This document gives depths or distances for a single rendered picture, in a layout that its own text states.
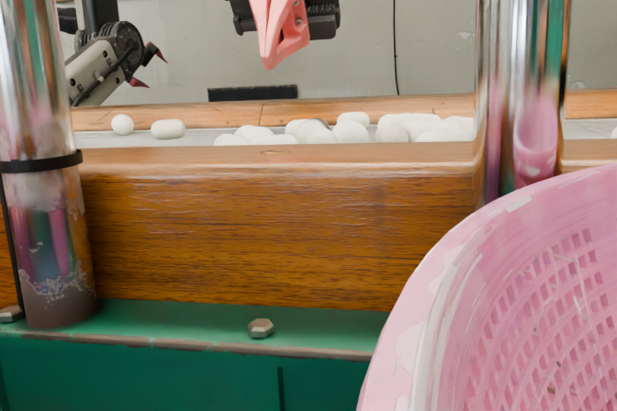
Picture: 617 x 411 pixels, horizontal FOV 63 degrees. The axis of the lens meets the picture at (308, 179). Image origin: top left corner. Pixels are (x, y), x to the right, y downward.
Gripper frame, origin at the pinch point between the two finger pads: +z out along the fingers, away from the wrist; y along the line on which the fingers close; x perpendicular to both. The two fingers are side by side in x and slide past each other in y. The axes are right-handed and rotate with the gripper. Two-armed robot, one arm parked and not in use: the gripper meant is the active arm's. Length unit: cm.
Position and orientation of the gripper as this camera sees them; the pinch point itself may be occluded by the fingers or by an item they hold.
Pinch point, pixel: (267, 57)
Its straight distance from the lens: 42.8
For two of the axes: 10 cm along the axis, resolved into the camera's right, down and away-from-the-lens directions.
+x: 1.6, 6.2, 7.7
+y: 9.8, -0.1, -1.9
